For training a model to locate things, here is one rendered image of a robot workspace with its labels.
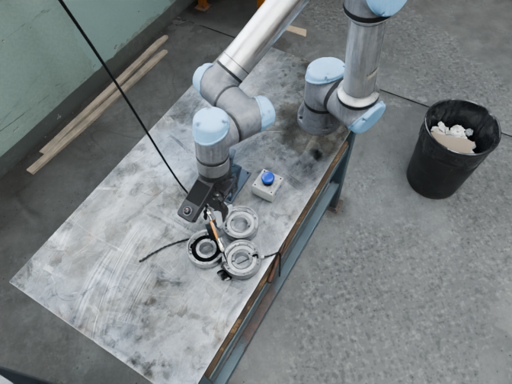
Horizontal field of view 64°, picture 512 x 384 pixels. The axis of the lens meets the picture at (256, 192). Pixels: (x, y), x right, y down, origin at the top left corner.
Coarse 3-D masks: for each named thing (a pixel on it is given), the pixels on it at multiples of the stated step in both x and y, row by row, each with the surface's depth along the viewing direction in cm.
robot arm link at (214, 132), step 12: (204, 108) 85; (216, 108) 85; (204, 120) 82; (216, 120) 83; (228, 120) 84; (204, 132) 82; (216, 132) 82; (228, 132) 85; (204, 144) 84; (216, 144) 84; (228, 144) 87; (204, 156) 87; (216, 156) 87; (228, 156) 91
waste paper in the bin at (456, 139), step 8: (432, 128) 202; (440, 128) 199; (448, 128) 200; (456, 128) 198; (440, 136) 193; (448, 136) 192; (456, 136) 198; (464, 136) 197; (448, 144) 192; (456, 144) 190; (464, 144) 189; (472, 144) 188; (464, 152) 189; (472, 152) 195
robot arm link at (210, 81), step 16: (272, 0) 90; (288, 0) 89; (304, 0) 90; (256, 16) 91; (272, 16) 90; (288, 16) 91; (240, 32) 93; (256, 32) 91; (272, 32) 91; (240, 48) 92; (256, 48) 92; (208, 64) 97; (224, 64) 93; (240, 64) 93; (256, 64) 96; (208, 80) 94; (224, 80) 93; (240, 80) 95; (208, 96) 94
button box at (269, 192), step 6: (276, 174) 124; (258, 180) 123; (276, 180) 123; (282, 180) 123; (252, 186) 122; (258, 186) 122; (264, 186) 122; (270, 186) 122; (276, 186) 122; (282, 186) 126; (252, 192) 125; (258, 192) 123; (264, 192) 121; (270, 192) 120; (276, 192) 122; (264, 198) 124; (270, 198) 122
